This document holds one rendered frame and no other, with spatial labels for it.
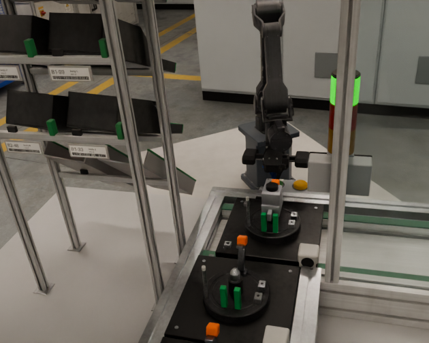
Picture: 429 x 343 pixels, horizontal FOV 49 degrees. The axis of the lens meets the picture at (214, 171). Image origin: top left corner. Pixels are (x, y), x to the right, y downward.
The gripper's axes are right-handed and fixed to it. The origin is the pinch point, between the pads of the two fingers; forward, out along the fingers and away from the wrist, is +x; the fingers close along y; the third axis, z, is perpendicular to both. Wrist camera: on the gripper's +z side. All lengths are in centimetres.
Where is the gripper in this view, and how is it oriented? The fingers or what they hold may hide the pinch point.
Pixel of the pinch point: (276, 173)
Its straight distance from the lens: 136.4
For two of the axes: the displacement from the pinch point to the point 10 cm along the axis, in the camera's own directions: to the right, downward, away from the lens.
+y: 9.7, 0.6, -2.5
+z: -2.5, 4.9, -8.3
